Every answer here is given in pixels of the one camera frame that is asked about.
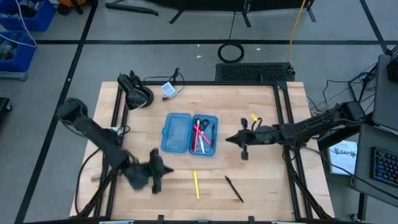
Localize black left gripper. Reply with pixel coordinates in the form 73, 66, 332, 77
124, 147, 175, 195

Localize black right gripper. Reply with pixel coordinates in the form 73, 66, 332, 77
225, 117, 281, 161

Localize short pink marker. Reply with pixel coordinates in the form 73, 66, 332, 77
193, 124, 212, 146

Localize yellow pen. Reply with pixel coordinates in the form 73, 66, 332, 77
193, 169, 201, 200

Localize black-handled scissors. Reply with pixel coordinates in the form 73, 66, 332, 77
198, 118, 210, 155

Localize blue translucent plastic supply box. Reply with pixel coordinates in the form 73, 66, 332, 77
160, 112, 220, 157

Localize long pink pencil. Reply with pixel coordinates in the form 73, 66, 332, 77
193, 119, 201, 154

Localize slim black pen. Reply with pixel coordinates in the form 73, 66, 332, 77
224, 175, 245, 204

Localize small white printed box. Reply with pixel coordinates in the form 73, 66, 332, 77
160, 82, 178, 99

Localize black vented computer case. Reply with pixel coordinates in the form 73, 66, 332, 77
214, 62, 296, 83

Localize white printed paper booklet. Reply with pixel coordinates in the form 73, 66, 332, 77
328, 139, 358, 176

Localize black desk crossbar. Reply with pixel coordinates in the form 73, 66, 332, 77
317, 124, 374, 151

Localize grey desk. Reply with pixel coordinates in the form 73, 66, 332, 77
352, 123, 398, 200
372, 53, 398, 131

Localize black partition screen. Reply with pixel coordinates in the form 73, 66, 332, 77
104, 0, 317, 29

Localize backlit black keyboard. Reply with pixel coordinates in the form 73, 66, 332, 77
369, 146, 398, 189

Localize black desk device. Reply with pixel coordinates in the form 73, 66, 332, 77
387, 46, 398, 83

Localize black chair base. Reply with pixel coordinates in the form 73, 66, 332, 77
0, 96, 13, 123

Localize blue storage bin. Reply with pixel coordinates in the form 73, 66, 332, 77
0, 0, 57, 32
0, 30, 38, 73

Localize grey flat dolly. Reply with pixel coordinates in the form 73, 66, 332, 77
0, 71, 27, 82

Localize orange and black bag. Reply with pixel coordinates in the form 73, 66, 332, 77
55, 0, 100, 16

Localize black aluminium table frame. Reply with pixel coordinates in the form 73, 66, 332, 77
70, 80, 336, 222

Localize coiled black cable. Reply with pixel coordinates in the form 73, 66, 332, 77
217, 42, 246, 64

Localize black lamp cable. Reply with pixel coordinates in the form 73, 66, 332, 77
142, 67, 185, 102

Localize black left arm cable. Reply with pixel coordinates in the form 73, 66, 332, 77
74, 147, 102, 215

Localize yellow hanging cable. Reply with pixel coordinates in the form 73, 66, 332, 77
285, 0, 308, 63

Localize black cable bundle with stand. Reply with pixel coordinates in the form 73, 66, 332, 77
348, 62, 379, 103

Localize white floor cable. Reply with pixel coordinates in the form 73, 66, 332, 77
0, 0, 38, 49

